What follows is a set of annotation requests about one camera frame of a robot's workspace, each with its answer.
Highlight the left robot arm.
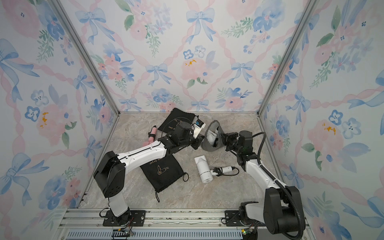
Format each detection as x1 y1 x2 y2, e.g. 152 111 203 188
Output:
94 119 206 226

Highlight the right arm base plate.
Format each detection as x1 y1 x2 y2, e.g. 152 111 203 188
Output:
221 210 265 228

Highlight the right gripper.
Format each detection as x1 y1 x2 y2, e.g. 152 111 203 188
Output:
220 125 241 147

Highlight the grey drawstring pouch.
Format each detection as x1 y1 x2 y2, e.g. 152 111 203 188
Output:
201 120 225 152

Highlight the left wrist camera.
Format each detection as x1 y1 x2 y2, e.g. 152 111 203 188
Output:
192 119 206 139

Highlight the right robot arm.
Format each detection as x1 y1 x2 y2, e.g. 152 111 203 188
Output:
221 131 306 240

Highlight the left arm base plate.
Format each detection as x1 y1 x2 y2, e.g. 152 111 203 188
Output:
103 210 147 227

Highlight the pink hair dryer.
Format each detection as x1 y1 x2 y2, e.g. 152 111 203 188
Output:
143 126 157 147

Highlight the black pouch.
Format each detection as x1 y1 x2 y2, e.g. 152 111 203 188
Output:
157 108 196 134
141 155 189 203

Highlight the aluminium front rail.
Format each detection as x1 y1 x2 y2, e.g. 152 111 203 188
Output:
56 208 313 240

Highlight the white hair dryer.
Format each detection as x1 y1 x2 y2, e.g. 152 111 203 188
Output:
207 131 218 147
195 156 240 184

